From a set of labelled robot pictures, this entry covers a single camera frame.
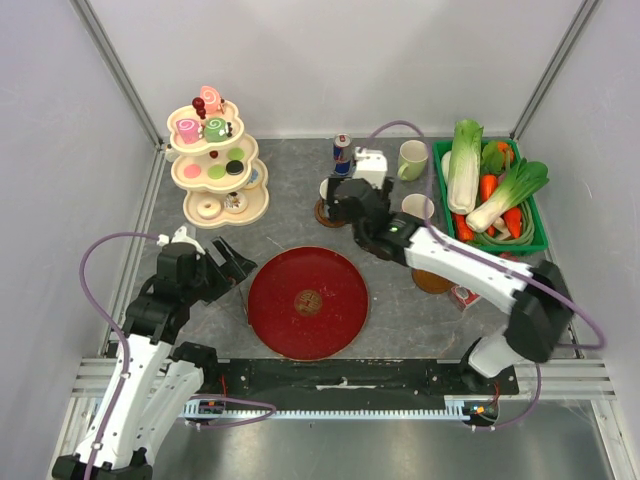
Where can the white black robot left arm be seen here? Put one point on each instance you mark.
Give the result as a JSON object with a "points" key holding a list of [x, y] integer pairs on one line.
{"points": [[154, 377]]}

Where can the hot pink swirl roll cake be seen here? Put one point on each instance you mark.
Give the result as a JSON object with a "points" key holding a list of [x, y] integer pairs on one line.
{"points": [[189, 130]]}

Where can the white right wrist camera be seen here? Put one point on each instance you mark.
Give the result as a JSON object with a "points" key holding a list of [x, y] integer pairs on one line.
{"points": [[370, 165]]}

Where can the toy orange carrot upper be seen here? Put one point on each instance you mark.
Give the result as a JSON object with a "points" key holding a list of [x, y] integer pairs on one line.
{"points": [[487, 186]]}

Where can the black sandwich cookie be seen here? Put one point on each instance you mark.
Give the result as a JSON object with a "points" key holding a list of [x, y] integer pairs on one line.
{"points": [[234, 167]]}

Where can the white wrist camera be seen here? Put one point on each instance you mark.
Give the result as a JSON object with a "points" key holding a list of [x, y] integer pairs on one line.
{"points": [[370, 165], [184, 234]]}

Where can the pink mug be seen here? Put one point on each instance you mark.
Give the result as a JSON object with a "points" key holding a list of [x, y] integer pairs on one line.
{"points": [[418, 205]]}

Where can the toy orange carrot lower left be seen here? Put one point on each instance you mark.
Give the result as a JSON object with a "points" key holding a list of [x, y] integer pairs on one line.
{"points": [[463, 231]]}

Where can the white chocolate sprinkle donut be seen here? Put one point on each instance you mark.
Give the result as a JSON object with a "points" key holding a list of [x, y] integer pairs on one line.
{"points": [[235, 202]]}

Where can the brown wooden coaster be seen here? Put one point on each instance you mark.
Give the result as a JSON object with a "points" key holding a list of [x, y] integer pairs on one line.
{"points": [[431, 283], [323, 218]]}

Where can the green macaron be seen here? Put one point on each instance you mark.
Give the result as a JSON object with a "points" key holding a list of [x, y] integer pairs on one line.
{"points": [[236, 154], [216, 172]]}

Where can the red bull can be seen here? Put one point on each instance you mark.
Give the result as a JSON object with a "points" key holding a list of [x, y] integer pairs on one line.
{"points": [[341, 154]]}

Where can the plain white donut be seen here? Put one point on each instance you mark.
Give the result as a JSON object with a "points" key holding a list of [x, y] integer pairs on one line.
{"points": [[208, 208]]}

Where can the pink macaron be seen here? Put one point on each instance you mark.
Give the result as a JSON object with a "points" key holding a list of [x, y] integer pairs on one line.
{"points": [[192, 171]]}

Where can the black mug white inside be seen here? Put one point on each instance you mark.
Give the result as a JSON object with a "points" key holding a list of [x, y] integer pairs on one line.
{"points": [[327, 192]]}

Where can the round red lacquer tray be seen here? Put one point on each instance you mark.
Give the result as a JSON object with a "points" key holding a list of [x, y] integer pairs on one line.
{"points": [[308, 303]]}

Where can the silver metal serving tongs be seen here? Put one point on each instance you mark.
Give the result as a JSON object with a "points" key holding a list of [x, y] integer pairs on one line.
{"points": [[234, 304]]}

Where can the brown wooden coaster right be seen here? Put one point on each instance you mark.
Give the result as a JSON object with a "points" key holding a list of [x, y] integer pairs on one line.
{"points": [[431, 283]]}

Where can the green swirl roll cake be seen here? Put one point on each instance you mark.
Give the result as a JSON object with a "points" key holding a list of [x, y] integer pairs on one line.
{"points": [[217, 130]]}

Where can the toy bok choy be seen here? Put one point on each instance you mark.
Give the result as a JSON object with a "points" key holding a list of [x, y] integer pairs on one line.
{"points": [[522, 181]]}

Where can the toy green long beans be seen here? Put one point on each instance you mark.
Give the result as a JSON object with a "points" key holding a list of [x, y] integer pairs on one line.
{"points": [[526, 232]]}

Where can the blue frosted donut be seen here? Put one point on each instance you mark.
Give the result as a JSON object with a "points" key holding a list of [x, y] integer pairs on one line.
{"points": [[254, 178]]}

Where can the toy leafy green vegetable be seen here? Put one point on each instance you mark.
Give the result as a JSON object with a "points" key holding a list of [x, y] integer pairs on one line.
{"points": [[497, 157]]}

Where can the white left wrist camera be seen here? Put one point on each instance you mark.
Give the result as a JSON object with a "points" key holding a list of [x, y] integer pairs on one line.
{"points": [[184, 234]]}

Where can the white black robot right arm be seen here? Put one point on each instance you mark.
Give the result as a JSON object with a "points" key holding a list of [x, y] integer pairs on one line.
{"points": [[536, 320]]}

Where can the salmon pink swirl roll cake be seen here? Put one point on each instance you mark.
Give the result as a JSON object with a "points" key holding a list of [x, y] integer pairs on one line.
{"points": [[213, 102]]}

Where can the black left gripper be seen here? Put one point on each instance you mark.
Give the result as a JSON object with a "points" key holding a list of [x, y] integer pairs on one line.
{"points": [[230, 273]]}

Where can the white slotted cable duct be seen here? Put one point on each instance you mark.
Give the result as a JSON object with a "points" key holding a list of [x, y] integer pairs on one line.
{"points": [[208, 410]]}

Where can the light green mug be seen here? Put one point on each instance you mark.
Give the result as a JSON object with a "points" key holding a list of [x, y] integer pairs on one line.
{"points": [[412, 160]]}

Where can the brown wooden coaster left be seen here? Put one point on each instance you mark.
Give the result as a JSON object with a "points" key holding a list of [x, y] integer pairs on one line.
{"points": [[323, 218]]}

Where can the toy napa cabbage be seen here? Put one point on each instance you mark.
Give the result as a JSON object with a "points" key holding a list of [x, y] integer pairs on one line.
{"points": [[464, 167]]}

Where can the toy orange carrot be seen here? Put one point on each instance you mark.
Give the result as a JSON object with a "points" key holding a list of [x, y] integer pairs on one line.
{"points": [[487, 186], [463, 231]]}

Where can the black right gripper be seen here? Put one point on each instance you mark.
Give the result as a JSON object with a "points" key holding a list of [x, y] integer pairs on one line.
{"points": [[384, 193]]}

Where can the cream three-tier dessert stand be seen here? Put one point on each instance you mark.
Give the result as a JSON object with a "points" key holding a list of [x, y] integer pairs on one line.
{"points": [[216, 163]]}

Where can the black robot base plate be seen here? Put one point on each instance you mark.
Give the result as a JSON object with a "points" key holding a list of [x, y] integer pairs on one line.
{"points": [[436, 377]]}

